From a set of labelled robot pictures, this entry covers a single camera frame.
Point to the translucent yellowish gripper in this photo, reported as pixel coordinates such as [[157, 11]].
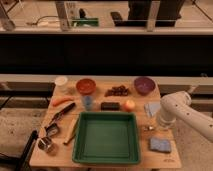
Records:
[[164, 126]]

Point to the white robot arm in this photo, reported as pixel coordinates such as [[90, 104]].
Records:
[[177, 106]]

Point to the blue sponge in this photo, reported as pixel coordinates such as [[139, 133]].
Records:
[[160, 145]]

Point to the light blue folded cloth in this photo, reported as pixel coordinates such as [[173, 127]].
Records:
[[151, 108]]

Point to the wooden board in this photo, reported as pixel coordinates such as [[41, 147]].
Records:
[[149, 159]]

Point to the red yellow apple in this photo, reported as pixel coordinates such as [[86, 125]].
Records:
[[129, 105]]

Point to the purple bowl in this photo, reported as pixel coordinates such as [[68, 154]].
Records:
[[144, 85]]

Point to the bunch of dark grapes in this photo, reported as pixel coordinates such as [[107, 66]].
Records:
[[118, 91]]

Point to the dark brown block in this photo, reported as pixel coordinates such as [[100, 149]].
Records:
[[114, 106]]

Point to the green plastic tray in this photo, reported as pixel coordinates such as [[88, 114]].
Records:
[[106, 138]]

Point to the blue translucent cup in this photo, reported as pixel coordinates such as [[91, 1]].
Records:
[[87, 102]]

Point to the red bowl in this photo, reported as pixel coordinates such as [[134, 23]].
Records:
[[86, 86]]

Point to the orange carrot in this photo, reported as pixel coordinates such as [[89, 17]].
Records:
[[61, 100]]

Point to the white cup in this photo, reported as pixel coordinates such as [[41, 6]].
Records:
[[61, 82]]

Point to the black metal measuring cup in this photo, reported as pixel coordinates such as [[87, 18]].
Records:
[[52, 130]]

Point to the black handled knife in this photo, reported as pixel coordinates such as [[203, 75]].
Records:
[[59, 114]]

